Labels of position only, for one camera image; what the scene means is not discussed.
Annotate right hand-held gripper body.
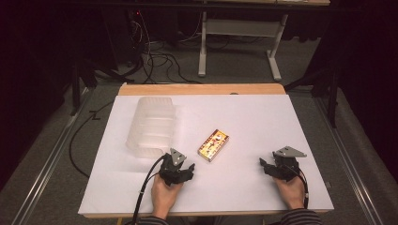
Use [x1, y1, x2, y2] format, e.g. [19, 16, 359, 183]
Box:
[271, 145, 308, 183]

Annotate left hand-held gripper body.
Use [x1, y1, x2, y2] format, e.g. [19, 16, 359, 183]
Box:
[159, 147, 190, 188]

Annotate person's left hand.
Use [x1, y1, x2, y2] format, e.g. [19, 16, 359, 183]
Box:
[150, 175, 185, 220]

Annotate person's right hand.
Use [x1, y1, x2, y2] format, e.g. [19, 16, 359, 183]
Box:
[274, 178, 306, 211]

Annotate white table cover board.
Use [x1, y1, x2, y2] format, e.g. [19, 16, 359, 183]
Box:
[78, 94, 335, 217]

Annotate yellow red patterned box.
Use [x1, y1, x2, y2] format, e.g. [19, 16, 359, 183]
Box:
[197, 128, 230, 163]

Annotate translucent plastic container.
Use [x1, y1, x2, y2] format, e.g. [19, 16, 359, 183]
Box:
[125, 96, 177, 160]

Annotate wooden table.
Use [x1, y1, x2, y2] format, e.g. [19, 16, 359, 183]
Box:
[82, 82, 329, 219]

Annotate black metal stand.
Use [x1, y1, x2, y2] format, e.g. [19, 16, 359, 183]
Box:
[283, 60, 343, 129]
[69, 57, 99, 117]

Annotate dark computer tower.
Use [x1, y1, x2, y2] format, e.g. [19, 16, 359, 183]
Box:
[102, 8, 145, 71]

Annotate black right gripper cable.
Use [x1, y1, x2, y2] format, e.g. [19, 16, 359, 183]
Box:
[293, 168, 311, 210]

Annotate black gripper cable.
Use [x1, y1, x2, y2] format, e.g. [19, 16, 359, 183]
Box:
[130, 155, 167, 225]
[293, 168, 311, 210]

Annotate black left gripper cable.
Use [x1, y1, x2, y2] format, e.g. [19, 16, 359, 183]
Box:
[130, 155, 167, 225]

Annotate metal floor rail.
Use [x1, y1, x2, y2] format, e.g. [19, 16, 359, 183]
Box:
[314, 93, 384, 225]
[11, 87, 92, 225]

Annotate long black floor cable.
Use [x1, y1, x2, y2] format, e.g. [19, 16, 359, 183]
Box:
[69, 100, 115, 180]

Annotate tangled black floor cables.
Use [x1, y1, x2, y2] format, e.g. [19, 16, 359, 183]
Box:
[125, 46, 203, 85]

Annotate white metal desk frame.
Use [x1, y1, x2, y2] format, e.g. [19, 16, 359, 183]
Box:
[197, 10, 289, 83]

